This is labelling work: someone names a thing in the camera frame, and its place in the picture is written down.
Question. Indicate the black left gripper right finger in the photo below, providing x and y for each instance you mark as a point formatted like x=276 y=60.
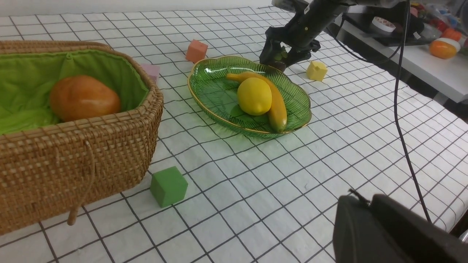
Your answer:
x=417 y=238

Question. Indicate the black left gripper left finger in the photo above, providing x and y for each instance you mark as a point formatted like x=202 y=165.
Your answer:
x=360 y=236

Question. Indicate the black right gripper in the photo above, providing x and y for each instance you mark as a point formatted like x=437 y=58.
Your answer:
x=309 y=21

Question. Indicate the yellow lemon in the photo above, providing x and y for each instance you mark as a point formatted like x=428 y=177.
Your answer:
x=254 y=96

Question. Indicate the yellow banana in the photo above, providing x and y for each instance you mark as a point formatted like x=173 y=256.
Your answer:
x=277 y=114

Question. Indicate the orange potato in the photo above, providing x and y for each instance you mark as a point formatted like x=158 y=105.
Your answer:
x=81 y=97

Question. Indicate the dark purple mangosteen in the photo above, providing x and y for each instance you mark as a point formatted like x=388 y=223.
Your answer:
x=279 y=61

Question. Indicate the yellow foam cube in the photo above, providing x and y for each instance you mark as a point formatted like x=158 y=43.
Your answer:
x=316 y=71

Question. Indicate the green glass leaf plate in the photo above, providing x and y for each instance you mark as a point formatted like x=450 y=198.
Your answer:
x=217 y=96

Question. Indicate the orange foam cube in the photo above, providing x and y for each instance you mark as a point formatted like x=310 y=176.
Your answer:
x=196 y=51

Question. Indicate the white tape roll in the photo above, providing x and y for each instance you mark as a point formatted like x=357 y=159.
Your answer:
x=383 y=24

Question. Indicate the pink foam cube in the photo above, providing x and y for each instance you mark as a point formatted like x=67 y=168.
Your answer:
x=152 y=71

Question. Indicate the orange white toy fruit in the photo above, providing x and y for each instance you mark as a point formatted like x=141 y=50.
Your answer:
x=444 y=48

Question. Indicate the green foam cube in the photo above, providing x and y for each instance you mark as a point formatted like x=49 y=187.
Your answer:
x=168 y=186

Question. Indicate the woven wicker basket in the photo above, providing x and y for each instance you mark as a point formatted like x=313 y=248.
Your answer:
x=49 y=171

